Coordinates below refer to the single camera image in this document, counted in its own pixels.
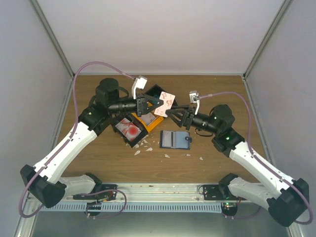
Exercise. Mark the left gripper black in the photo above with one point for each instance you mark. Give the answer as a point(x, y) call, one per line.
point(142, 107)

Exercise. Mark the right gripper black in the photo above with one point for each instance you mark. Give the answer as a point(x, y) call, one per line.
point(190, 112)

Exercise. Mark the navy blue card holder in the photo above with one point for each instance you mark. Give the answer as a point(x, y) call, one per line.
point(181, 140)

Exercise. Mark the black bin with red cards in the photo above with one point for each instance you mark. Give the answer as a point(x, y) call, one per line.
point(142, 135)

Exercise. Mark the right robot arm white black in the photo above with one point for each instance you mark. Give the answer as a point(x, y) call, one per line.
point(285, 198)

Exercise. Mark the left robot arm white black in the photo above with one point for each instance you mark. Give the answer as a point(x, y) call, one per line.
point(44, 180)

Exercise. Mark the black bin with teal cards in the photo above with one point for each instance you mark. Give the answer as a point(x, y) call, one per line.
point(155, 91)

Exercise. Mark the white vip card stack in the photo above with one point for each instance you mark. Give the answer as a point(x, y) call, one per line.
point(148, 118)

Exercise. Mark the orange bin with cards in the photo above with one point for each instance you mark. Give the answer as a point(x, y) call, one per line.
point(154, 124)

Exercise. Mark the red white card stack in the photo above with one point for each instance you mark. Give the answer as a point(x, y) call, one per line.
point(128, 129)

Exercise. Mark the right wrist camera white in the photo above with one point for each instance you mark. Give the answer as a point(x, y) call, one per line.
point(195, 99)

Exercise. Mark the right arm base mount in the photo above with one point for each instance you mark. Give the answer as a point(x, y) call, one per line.
point(212, 192)

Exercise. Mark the slotted cable duct grey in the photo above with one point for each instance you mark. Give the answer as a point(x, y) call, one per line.
point(138, 207)

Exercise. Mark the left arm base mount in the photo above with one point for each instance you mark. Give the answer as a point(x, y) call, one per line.
point(108, 193)

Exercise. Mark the aluminium rail frame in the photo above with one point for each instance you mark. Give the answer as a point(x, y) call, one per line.
point(158, 188)

